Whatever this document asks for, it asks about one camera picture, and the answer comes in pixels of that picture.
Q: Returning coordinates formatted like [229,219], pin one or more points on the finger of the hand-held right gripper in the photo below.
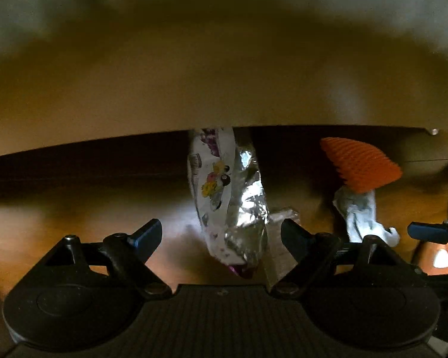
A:
[429,231]

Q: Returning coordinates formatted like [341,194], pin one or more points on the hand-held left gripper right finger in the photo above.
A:
[295,233]

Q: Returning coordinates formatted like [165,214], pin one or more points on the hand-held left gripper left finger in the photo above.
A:
[149,233]

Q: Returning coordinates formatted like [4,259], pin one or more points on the white blue wrapper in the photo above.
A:
[358,212]

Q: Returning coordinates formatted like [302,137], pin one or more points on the silver foil snack packet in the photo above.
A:
[224,201]

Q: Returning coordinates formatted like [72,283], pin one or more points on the orange ribbed cone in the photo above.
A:
[358,164]

